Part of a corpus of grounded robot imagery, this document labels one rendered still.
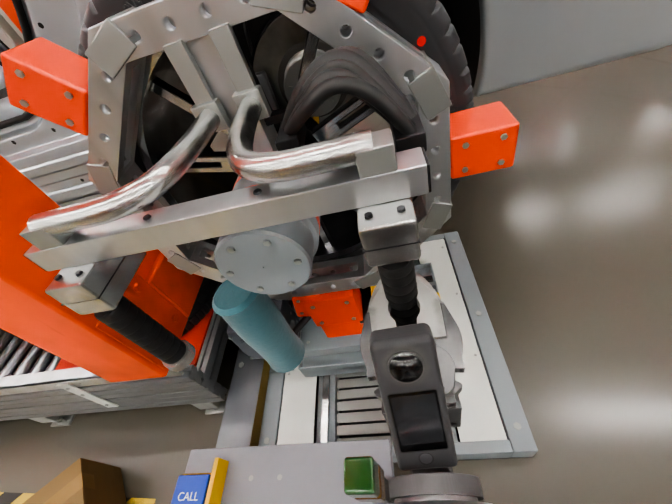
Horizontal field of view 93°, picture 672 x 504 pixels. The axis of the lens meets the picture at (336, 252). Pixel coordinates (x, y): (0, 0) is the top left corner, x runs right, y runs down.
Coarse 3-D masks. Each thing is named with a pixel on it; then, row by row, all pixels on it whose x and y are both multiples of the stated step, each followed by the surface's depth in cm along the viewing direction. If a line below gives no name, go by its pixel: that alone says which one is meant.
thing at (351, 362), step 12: (420, 264) 120; (432, 276) 115; (312, 360) 108; (324, 360) 107; (336, 360) 106; (348, 360) 105; (360, 360) 104; (312, 372) 107; (324, 372) 107; (336, 372) 107; (348, 372) 107
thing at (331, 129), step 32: (160, 64) 48; (160, 96) 50; (160, 128) 58; (320, 128) 54; (224, 160) 58; (192, 192) 68; (224, 192) 78; (320, 224) 69; (352, 224) 76; (320, 256) 74
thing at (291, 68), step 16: (272, 32) 77; (288, 32) 77; (304, 32) 77; (256, 48) 80; (272, 48) 79; (288, 48) 79; (320, 48) 79; (256, 64) 82; (272, 64) 82; (288, 64) 82; (272, 80) 85; (288, 80) 81; (288, 96) 83; (336, 96) 83; (352, 96) 88; (320, 112) 86; (352, 112) 91
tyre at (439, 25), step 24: (96, 0) 40; (120, 0) 40; (144, 0) 39; (384, 0) 39; (408, 0) 39; (432, 0) 40; (408, 24) 41; (432, 24) 41; (432, 48) 43; (456, 48) 44; (456, 72) 45; (456, 96) 48; (144, 168) 58
